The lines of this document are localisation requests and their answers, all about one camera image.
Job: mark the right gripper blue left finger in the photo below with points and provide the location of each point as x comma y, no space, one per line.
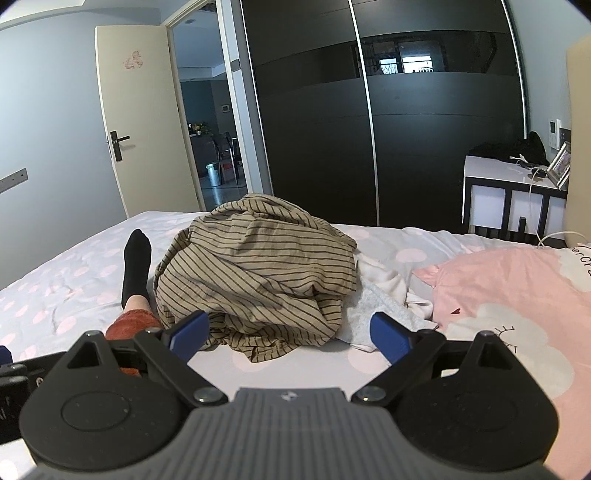
166,353

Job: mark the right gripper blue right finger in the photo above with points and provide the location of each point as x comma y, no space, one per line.
411,356

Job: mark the brown striped trousers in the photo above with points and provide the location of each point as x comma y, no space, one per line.
270,276

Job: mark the orange red trouser leg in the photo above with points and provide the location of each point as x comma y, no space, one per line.
129,323

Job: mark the white grey garment pile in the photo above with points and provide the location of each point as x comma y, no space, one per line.
380,289

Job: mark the black sock foot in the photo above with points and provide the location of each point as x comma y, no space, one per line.
137,260

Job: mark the polka dot bed sheet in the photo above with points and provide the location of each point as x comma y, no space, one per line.
48,309

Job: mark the pink cloud pillow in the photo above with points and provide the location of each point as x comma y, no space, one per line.
536,300

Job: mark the white black side table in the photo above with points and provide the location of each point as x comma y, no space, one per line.
512,202

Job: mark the silver trash bin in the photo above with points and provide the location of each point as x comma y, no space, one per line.
214,177

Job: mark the cream bedroom door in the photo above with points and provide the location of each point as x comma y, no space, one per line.
138,98

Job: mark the black bag on table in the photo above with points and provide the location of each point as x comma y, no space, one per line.
529,150

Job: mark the black sliding wardrobe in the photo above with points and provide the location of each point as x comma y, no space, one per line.
369,108

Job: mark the grey wall plate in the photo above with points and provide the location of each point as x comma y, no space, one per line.
13,180

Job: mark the black door handle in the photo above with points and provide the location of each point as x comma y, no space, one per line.
116,140

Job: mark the picture frame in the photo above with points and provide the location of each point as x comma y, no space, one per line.
559,169

